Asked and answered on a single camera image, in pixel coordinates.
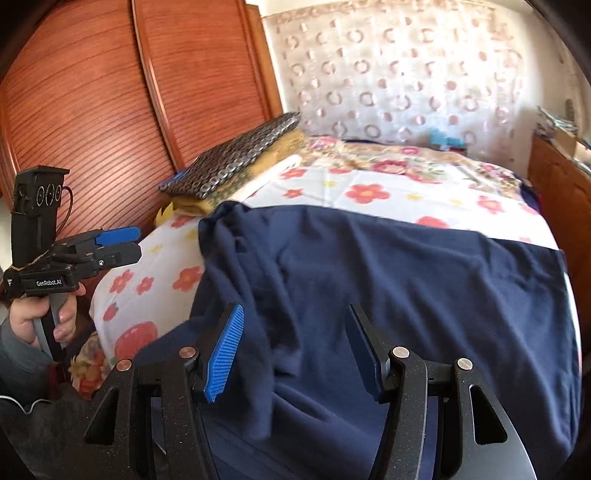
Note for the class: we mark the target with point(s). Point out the clutter on cabinet top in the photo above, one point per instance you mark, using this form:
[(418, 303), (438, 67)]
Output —
[(563, 135)]

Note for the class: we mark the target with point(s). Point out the person's left forearm sleeve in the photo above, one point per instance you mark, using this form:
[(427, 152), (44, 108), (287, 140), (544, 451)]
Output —
[(24, 366)]

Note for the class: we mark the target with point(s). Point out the white flower bed sheet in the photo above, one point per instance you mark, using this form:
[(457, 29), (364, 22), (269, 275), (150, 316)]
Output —
[(132, 306)]

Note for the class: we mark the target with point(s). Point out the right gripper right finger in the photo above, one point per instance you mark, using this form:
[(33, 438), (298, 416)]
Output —
[(444, 420)]

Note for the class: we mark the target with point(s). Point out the wooden slatted wardrobe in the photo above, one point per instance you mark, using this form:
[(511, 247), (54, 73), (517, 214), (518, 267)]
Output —
[(125, 94)]

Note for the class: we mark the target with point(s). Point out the dark circle-patterned folded blanket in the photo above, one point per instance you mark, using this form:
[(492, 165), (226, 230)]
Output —
[(216, 166)]

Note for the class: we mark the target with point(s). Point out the wooden side cabinet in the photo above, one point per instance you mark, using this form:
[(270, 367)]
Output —
[(564, 191)]

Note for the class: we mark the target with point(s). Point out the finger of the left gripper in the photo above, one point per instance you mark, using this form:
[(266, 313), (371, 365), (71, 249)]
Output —
[(118, 236), (117, 255)]

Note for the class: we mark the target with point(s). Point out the yellow gold folded blanket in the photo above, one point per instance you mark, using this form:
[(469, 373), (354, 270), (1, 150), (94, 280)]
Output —
[(276, 160)]

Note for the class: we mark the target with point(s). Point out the blue tissue pack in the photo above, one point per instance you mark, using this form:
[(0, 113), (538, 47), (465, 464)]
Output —
[(440, 141)]

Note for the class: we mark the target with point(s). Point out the white circle-patterned curtain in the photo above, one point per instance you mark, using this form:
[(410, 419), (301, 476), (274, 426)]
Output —
[(390, 71)]

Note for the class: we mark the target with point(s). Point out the navy blue printed t-shirt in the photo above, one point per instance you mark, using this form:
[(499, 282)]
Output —
[(295, 406)]

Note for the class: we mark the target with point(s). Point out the floral quilt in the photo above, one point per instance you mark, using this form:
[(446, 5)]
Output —
[(420, 164)]

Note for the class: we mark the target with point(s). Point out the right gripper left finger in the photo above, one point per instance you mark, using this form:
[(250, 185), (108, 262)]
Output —
[(113, 440)]

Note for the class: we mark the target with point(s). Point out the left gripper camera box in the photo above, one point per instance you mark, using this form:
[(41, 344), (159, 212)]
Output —
[(36, 199)]

